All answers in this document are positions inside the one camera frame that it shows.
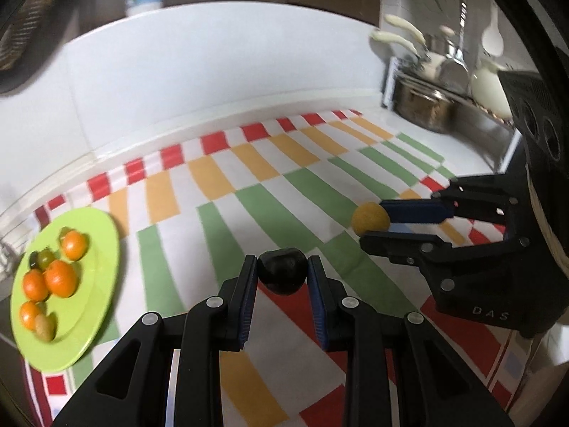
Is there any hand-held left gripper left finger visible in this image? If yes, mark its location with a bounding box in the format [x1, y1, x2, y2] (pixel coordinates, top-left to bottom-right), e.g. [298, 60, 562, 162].
[51, 254, 259, 427]

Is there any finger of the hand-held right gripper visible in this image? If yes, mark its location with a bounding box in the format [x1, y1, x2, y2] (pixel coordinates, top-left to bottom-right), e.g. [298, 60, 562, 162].
[359, 230, 531, 294]
[380, 175, 523, 227]

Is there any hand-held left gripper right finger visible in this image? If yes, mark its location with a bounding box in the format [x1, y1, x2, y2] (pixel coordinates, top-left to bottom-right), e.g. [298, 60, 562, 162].
[308, 255, 516, 427]

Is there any yellow round fruit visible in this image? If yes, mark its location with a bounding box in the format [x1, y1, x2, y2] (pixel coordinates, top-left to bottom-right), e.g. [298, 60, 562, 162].
[352, 202, 392, 236]

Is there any dark purple plum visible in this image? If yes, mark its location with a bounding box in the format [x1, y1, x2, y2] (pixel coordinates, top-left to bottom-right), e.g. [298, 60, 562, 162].
[258, 248, 308, 296]

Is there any green plate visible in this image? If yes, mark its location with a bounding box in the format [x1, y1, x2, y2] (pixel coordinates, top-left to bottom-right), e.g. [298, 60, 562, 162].
[10, 207, 122, 372]

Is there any large orange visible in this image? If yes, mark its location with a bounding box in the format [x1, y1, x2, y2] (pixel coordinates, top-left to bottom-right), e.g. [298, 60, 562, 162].
[44, 260, 80, 298]

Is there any steel pot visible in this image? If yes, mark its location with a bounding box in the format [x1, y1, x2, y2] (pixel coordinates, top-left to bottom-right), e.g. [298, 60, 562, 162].
[393, 75, 461, 133]

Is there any striped colourful tablecloth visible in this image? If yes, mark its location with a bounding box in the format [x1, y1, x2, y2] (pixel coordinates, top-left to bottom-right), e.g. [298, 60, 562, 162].
[24, 109, 525, 427]

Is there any steel pot lid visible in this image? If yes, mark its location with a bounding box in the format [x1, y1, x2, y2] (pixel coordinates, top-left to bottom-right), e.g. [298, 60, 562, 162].
[438, 51, 472, 94]

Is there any white ladle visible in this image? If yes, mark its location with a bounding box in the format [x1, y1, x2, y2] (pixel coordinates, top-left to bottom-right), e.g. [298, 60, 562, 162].
[481, 2, 505, 56]

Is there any brownish green kiwi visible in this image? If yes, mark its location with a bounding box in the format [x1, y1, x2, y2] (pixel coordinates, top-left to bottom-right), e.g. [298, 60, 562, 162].
[34, 313, 57, 343]

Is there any metal colander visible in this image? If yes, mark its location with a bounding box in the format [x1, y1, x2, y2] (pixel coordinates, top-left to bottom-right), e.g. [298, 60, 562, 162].
[0, 0, 63, 72]

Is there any cream handled saucepan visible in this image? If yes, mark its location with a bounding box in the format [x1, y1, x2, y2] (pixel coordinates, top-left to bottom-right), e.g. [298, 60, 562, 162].
[383, 13, 456, 54]
[370, 29, 445, 78]

